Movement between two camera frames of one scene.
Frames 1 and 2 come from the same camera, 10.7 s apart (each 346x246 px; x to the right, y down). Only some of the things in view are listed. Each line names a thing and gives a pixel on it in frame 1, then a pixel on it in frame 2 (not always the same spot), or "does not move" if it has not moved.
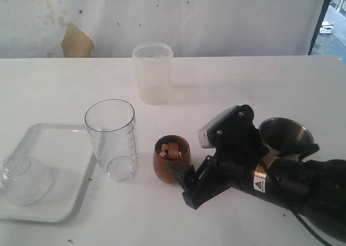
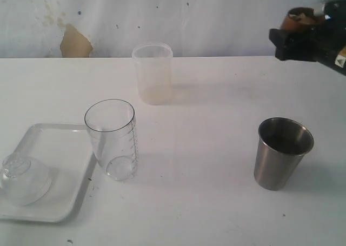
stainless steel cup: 284,136 does not move
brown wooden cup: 170,150 -> 299,19
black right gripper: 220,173 -> 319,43
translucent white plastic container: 153,64 does not move
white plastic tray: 66,152 does not move
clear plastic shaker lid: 24,181 does not move
